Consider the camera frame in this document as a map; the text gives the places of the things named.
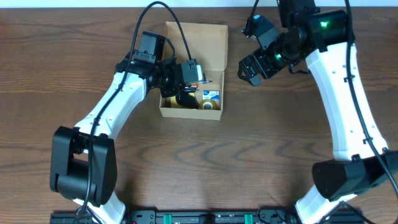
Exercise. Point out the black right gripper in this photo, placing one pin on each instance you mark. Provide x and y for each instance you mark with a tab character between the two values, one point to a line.
258	65

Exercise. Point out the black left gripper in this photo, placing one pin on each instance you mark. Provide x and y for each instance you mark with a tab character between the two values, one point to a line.
179	91

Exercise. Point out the black correction tape dispenser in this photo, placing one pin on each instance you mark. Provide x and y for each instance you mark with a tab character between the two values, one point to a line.
188	95

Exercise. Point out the white blue eraser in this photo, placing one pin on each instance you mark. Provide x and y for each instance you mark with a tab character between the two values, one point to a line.
211	95

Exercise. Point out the yellow adhesive tape roll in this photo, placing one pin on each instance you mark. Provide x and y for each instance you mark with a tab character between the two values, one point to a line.
208	104

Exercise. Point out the cardboard box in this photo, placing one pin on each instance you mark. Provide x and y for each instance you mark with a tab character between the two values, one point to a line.
208	45

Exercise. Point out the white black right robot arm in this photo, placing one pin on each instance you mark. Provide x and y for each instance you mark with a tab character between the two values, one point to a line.
325	42

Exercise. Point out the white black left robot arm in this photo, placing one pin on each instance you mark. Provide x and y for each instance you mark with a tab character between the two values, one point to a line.
83	161

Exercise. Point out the yellow sticky note pad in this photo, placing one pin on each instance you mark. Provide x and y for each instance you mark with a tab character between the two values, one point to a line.
173	102

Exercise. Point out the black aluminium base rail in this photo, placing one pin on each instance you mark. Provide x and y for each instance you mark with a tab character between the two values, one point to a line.
270	216

